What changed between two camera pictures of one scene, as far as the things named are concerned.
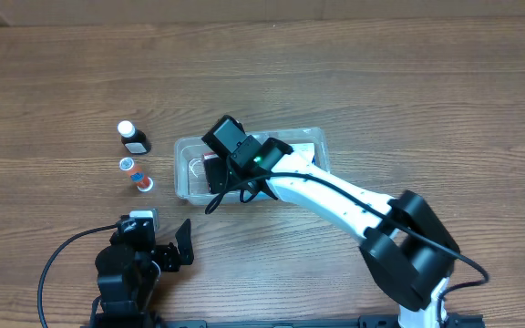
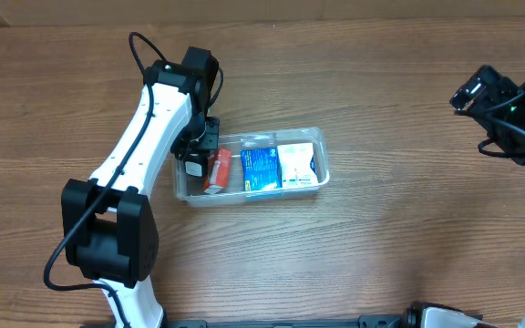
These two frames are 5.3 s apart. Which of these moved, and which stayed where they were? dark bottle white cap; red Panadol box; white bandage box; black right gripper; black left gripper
Moved: black left gripper; dark bottle white cap; black right gripper
Stayed: red Panadol box; white bandage box
